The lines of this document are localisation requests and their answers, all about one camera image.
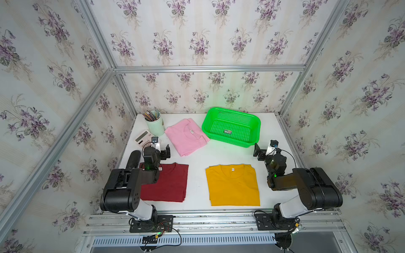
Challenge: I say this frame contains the aluminium frame rail front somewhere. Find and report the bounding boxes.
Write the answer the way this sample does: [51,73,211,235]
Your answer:
[83,210,346,236]

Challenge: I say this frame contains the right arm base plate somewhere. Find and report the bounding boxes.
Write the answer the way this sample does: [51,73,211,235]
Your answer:
[253,210,300,231]

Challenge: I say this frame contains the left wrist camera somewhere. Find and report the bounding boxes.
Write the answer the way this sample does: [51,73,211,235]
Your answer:
[151,137,160,151]

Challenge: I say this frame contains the pink calculator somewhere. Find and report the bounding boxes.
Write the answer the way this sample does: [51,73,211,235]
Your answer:
[134,130,153,148]

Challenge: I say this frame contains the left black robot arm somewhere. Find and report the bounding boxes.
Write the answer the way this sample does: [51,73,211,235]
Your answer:
[100,145,171,223]

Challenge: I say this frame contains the yellow t-shirt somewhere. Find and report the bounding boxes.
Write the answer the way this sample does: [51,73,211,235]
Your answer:
[206,164,261,207]

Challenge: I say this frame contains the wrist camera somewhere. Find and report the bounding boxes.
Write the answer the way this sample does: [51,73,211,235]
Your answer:
[266,140,278,156]
[151,137,160,151]

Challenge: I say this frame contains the green plastic basket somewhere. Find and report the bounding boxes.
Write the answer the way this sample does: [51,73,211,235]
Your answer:
[201,107,261,148]

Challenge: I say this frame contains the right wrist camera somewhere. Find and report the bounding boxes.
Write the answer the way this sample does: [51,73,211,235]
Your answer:
[266,140,278,156]

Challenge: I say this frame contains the mint green pen cup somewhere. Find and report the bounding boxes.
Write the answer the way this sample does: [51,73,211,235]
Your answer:
[145,116,165,137]

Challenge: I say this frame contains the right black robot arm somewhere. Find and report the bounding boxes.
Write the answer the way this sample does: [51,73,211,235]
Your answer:
[253,140,343,228]

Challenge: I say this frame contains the pink folded t-shirt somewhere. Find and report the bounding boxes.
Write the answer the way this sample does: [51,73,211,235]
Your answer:
[165,118,210,157]

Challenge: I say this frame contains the dark red t-shirt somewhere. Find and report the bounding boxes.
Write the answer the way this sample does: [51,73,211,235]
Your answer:
[140,163,189,202]

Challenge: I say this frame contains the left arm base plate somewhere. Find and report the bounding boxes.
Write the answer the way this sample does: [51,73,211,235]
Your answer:
[129,215,175,233]

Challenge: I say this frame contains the coloured pencils bunch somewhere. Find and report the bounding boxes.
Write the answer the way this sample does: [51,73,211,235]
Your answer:
[142,109,161,122]

